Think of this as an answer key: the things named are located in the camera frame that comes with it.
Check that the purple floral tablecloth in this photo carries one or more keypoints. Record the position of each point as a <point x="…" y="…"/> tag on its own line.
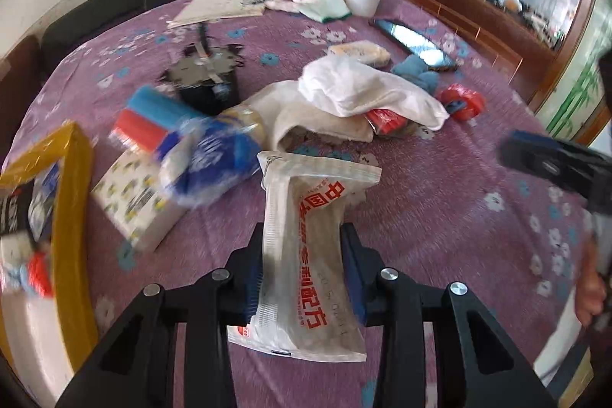
<point x="444" y="210"/>

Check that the beige towel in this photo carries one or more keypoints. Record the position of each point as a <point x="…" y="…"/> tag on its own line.
<point x="283" y="108"/>

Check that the black white packet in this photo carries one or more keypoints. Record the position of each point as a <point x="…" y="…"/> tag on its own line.
<point x="29" y="206"/>

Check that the red plastic bag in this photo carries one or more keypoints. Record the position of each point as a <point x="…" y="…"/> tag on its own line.
<point x="461" y="103"/>

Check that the blue red plush toy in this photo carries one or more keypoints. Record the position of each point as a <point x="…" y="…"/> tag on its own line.
<point x="33" y="275"/>

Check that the white work glove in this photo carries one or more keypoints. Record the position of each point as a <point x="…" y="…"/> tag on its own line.
<point x="320" y="11"/>

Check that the right hand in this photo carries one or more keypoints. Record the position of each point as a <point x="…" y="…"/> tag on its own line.
<point x="590" y="289"/>

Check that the patterned tissue pack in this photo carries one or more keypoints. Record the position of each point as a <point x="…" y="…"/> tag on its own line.
<point x="133" y="200"/>

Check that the blue cloth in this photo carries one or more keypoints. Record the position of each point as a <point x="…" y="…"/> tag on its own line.
<point x="414" y="70"/>

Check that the blue white plastic bag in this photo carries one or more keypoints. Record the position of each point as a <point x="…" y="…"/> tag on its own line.
<point x="206" y="157"/>

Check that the beige tissue packet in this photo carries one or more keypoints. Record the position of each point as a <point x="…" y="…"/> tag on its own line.
<point x="365" y="52"/>

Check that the white red-lettered packet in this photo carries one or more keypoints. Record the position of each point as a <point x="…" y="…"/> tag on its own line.
<point x="304" y="311"/>

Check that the black smartphone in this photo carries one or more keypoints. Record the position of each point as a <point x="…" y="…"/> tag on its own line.
<point x="414" y="43"/>

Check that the black round device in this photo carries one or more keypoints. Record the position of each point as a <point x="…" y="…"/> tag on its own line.
<point x="204" y="77"/>

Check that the yellow storage box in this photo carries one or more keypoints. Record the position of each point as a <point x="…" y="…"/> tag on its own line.
<point x="72" y="147"/>

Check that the white towel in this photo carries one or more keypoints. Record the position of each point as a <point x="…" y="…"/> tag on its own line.
<point x="344" y="87"/>

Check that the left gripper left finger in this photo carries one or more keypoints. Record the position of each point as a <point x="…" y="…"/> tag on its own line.
<point x="133" y="364"/>

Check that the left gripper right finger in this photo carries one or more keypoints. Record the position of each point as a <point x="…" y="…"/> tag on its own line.
<point x="477" y="364"/>

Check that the red blue sponge pack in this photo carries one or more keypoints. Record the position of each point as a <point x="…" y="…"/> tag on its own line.
<point x="150" y="115"/>

